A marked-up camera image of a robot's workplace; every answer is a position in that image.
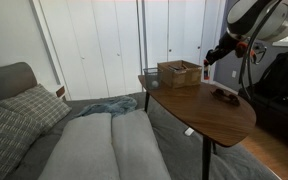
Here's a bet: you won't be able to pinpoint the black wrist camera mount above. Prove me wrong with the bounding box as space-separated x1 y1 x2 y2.
234 40 268 65

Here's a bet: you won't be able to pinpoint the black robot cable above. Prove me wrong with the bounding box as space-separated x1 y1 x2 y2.
238 0 284 102

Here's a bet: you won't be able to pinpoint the white remote control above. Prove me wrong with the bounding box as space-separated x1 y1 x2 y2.
183 127 196 137

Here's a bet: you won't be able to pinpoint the black leather bench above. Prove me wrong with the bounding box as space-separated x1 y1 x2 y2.
237 84 288 149

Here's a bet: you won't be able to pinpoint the light grey long cushion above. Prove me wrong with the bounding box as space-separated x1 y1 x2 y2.
111 109 172 180
37 112 120 180

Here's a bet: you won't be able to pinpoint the black mesh pen cup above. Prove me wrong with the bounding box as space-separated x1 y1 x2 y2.
143 67 164 91

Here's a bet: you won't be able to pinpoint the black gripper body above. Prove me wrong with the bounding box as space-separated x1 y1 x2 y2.
213 32 239 58

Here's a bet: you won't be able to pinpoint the white closet divider post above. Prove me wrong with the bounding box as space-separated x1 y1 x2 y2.
136 0 148 76

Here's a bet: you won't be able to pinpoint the dark brown sunglasses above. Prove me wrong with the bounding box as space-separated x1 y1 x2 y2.
210 88 242 108

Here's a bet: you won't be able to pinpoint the white bifold closet doors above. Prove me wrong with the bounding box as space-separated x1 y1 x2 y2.
38 0 142 100

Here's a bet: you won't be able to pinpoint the brown cardboard box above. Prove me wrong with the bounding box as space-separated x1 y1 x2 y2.
157 59 203 89

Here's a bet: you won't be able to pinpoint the dark wooden side table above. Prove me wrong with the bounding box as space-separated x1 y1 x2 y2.
137 73 258 180

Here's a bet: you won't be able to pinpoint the black backpack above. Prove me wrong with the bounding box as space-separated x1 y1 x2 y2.
255 50 288 99

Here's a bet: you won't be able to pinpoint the grey bed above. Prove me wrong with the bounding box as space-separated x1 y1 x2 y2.
3 91 282 180

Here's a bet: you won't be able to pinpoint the white nightstand wooden drawer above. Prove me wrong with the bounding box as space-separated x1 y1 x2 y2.
48 83 67 101

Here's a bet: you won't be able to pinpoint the plaid grey throw pillow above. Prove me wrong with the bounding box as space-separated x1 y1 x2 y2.
0 83 73 136
0 97 46 180

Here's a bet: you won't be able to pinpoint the crumpled blue cloth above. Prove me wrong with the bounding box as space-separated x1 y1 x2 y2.
74 95 138 118

